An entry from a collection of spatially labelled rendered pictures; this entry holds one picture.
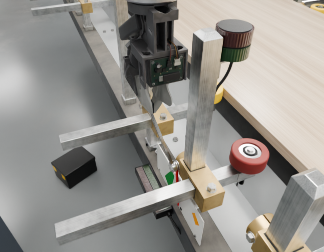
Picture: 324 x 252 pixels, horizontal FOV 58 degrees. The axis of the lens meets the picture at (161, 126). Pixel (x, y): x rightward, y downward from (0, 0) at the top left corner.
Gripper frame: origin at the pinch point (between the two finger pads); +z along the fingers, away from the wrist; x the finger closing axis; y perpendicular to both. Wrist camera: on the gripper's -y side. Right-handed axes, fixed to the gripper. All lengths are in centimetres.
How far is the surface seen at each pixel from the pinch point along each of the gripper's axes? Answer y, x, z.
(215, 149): -15.8, 27.7, 36.6
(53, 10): -115, -9, 16
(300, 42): -30, 68, 12
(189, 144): 4.7, 6.1, 8.5
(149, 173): -10.2, 2.3, 31.7
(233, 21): 3.4, 13.3, -15.2
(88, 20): -119, 8, 25
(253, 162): 11.7, 17.6, 11.6
